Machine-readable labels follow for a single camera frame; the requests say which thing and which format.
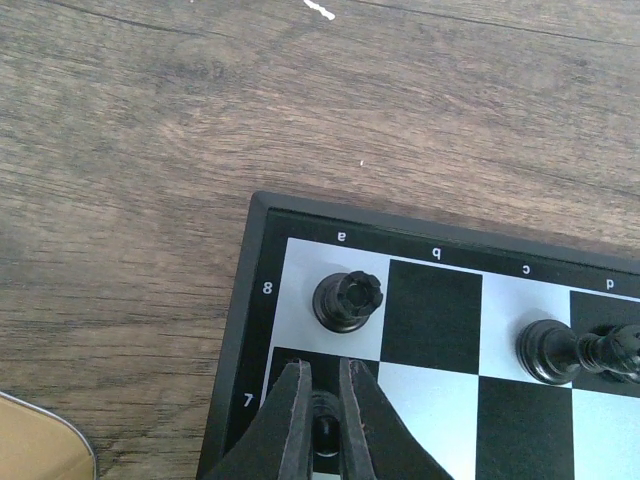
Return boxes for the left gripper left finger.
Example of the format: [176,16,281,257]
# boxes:
[205,360,313,479]

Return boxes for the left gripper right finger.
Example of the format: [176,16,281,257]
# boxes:
[339,358,451,479]

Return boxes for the black pawn chess piece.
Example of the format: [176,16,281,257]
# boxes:
[312,390,340,458]

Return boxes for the black and silver chessboard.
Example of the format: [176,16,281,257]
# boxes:
[197,192,639,479]

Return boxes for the yellow tin box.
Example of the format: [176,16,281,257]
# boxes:
[1,392,97,479]

